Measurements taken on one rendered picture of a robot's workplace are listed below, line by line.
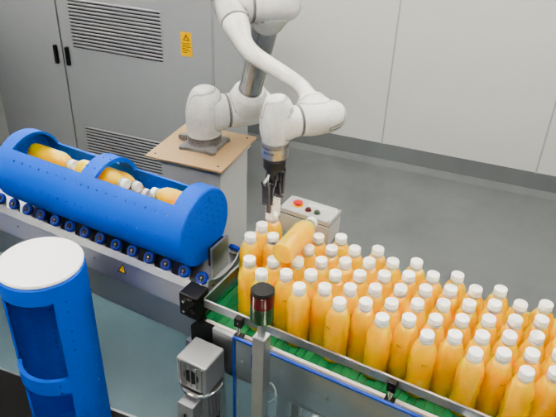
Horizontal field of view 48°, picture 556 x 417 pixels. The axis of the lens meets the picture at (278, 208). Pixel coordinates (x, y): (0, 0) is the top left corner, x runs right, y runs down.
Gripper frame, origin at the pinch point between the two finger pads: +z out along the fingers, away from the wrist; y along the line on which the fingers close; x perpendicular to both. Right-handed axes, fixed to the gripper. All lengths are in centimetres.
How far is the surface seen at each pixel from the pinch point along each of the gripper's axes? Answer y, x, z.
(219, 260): 16.9, -11.1, 15.6
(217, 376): 46, 7, 36
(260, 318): 55, 27, -5
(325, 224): -7.8, 16.9, 5.0
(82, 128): -119, -214, 70
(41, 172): 28, -80, -4
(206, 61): -131, -118, 8
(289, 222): -7.9, 2.9, 8.8
